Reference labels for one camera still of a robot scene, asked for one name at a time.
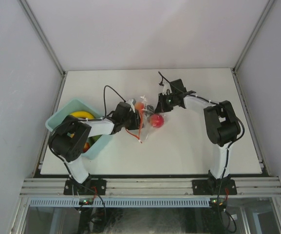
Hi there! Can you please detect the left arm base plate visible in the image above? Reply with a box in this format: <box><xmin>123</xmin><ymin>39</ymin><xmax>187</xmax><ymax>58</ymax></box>
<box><xmin>63</xmin><ymin>179</ymin><xmax>107</xmax><ymax>195</ymax></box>

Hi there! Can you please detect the blue slotted cable duct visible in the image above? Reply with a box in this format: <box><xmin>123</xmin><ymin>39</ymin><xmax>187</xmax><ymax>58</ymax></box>
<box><xmin>30</xmin><ymin>197</ymin><xmax>210</xmax><ymax>208</ymax></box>

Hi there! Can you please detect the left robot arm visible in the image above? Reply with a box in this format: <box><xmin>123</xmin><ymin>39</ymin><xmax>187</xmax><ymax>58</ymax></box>
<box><xmin>48</xmin><ymin>102</ymin><xmax>144</xmax><ymax>195</ymax></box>

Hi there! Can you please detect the fake red yellow apple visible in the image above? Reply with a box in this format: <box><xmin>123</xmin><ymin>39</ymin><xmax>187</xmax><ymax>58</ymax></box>
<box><xmin>150</xmin><ymin>114</ymin><xmax>164</xmax><ymax>128</ymax></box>

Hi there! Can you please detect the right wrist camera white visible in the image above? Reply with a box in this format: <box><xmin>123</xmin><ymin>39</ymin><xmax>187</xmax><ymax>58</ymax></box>
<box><xmin>159</xmin><ymin>81</ymin><xmax>171</xmax><ymax>95</ymax></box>

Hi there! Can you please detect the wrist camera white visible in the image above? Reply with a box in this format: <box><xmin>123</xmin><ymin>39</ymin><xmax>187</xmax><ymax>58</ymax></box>
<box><xmin>159</xmin><ymin>81</ymin><xmax>171</xmax><ymax>95</ymax></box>
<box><xmin>126</xmin><ymin>98</ymin><xmax>136</xmax><ymax>113</ymax></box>

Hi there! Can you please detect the clear zip top bag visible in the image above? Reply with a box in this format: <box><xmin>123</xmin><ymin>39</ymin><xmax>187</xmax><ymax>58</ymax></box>
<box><xmin>125</xmin><ymin>96</ymin><xmax>165</xmax><ymax>142</ymax></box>

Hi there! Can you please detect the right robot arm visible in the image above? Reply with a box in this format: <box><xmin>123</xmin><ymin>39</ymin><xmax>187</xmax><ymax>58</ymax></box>
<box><xmin>155</xmin><ymin>76</ymin><xmax>245</xmax><ymax>195</ymax></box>

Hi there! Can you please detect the teal plastic bin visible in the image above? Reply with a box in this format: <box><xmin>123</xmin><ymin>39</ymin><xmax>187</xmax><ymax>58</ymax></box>
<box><xmin>46</xmin><ymin>98</ymin><xmax>113</xmax><ymax>163</ymax></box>

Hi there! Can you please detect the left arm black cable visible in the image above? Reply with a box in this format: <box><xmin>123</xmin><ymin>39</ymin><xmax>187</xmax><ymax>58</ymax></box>
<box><xmin>103</xmin><ymin>85</ymin><xmax>128</xmax><ymax>117</ymax></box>

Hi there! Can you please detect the fake green vegetable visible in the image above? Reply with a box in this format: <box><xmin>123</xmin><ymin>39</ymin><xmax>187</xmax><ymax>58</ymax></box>
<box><xmin>87</xmin><ymin>135</ymin><xmax>101</xmax><ymax>145</ymax></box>

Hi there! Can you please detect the aluminium rail frame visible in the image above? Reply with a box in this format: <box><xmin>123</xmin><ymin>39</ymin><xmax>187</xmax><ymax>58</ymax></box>
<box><xmin>19</xmin><ymin>177</ymin><xmax>281</xmax><ymax>198</ymax></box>

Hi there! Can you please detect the fake dark plum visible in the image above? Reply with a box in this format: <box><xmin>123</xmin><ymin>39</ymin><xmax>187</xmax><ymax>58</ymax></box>
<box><xmin>146</xmin><ymin>105</ymin><xmax>154</xmax><ymax>114</ymax></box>

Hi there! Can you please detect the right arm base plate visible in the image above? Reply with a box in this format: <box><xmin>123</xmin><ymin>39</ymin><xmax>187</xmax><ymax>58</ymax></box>
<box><xmin>192</xmin><ymin>179</ymin><xmax>238</xmax><ymax>195</ymax></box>

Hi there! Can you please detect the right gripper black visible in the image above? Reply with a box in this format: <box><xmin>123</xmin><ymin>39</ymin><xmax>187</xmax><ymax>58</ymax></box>
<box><xmin>155</xmin><ymin>93</ymin><xmax>177</xmax><ymax>114</ymax></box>

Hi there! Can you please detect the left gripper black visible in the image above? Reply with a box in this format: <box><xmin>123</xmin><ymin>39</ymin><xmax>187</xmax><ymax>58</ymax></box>
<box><xmin>121</xmin><ymin>110</ymin><xmax>145</xmax><ymax>131</ymax></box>

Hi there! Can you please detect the fake small peach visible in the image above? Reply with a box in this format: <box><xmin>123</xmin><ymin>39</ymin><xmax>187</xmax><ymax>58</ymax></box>
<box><xmin>134</xmin><ymin>102</ymin><xmax>145</xmax><ymax>111</ymax></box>

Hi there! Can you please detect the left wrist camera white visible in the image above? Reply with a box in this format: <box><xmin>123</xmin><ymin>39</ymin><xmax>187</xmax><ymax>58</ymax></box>
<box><xmin>126</xmin><ymin>98</ymin><xmax>136</xmax><ymax>113</ymax></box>

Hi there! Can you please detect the fake yellow banana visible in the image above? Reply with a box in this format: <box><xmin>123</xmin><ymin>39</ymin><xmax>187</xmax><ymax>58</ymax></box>
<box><xmin>70</xmin><ymin>111</ymin><xmax>95</xmax><ymax>119</ymax></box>

